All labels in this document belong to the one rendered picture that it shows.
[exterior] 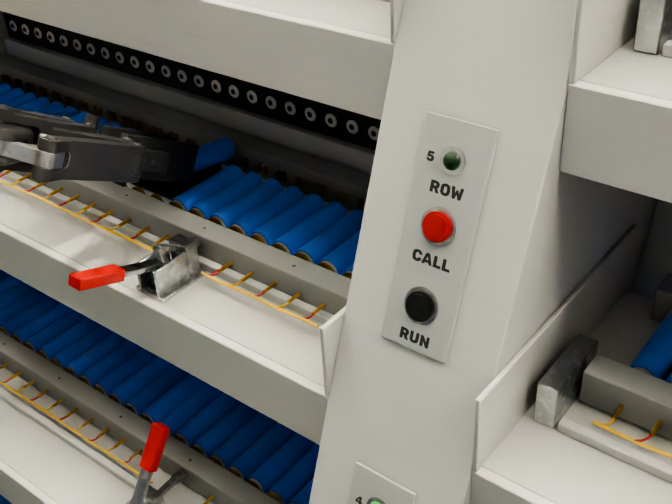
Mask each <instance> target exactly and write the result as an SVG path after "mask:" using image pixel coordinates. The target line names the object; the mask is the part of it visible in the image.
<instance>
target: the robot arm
mask: <svg viewBox="0 0 672 504"><path fill-rule="evenodd" d="M99 120H100V117H98V116H95V115H91V114H85V119H84V123H83V124H82V123H75V122H74V120H72V119H70V117H67V116H61V117H59V116H53V115H48V114H42V113H37V112H31V111H26V110H20V109H16V108H13V107H11V106H8V105H2V104H0V173H1V172H3V171H5V170H9V171H18V172H27V173H32V174H31V177H32V178H33V179H35V180H37V181H38V182H42V183H46V182H52V181H58V180H84V181H109V182H113V183H115V184H117V185H120V186H122V187H126V185H127V183H137V182H139V179H147V180H157V181H167V182H177V183H186V184H189V183H190V182H191V178H192V174H193V170H194V166H195V161H196V157H197V153H198V149H199V146H198V145H195V144H192V143H186V142H180V141H176V138H175V137H173V136H170V135H166V134H160V133H153V132H147V131H140V130H134V129H127V128H121V127H115V126H108V125H102V124H101V125H100V128H99V132H98V133H97V129H98V124H99Z"/></svg>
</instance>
